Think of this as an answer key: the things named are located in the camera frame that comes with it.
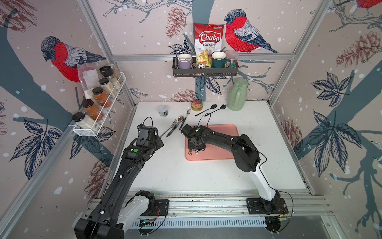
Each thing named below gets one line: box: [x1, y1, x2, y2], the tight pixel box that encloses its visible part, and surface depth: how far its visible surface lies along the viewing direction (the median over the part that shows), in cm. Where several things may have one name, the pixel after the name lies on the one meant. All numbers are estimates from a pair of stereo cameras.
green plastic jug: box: [226, 77, 249, 112], surface depth 103 cm
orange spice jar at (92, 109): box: [81, 99, 105, 121], surface depth 68 cm
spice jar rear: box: [99, 65, 121, 91], surface depth 82 cm
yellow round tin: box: [191, 99, 204, 112], surface depth 120 cm
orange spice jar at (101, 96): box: [92, 86, 113, 108], surface depth 73 cm
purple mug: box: [177, 53, 192, 70], surface depth 84 cm
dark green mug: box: [211, 51, 232, 69], surface depth 85 cm
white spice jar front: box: [72, 111, 100, 132], surface depth 62 cm
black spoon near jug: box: [203, 104, 227, 117], surface depth 120 cm
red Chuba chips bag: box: [193, 22, 225, 68], surface depth 82 cm
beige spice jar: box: [98, 77, 116, 98], surface depth 78 cm
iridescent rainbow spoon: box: [165, 115, 185, 138], surface depth 111 cm
